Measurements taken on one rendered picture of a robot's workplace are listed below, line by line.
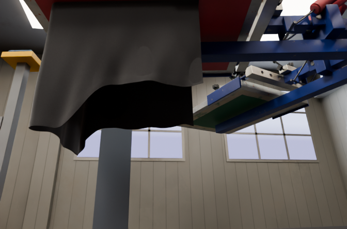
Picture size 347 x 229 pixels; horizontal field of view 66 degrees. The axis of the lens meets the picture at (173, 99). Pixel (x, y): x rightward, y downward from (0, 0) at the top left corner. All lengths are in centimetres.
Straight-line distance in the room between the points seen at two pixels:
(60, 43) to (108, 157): 86
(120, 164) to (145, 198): 281
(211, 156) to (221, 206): 80
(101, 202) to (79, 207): 284
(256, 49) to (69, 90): 69
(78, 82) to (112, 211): 91
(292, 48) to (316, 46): 10
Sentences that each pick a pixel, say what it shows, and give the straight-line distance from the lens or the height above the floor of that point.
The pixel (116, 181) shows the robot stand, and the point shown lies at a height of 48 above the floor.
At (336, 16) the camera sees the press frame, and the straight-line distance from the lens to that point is 124.
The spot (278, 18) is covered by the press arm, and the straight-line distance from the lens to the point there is 120.
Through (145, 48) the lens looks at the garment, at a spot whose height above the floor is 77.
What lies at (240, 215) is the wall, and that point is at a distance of 471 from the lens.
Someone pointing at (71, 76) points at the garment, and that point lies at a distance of 82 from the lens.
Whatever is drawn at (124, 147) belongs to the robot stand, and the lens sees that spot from 159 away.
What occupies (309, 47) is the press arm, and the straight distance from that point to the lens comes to 116.
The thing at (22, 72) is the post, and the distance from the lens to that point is 130.
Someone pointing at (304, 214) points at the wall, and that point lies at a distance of 525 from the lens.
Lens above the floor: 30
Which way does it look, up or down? 24 degrees up
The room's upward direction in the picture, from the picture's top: 1 degrees counter-clockwise
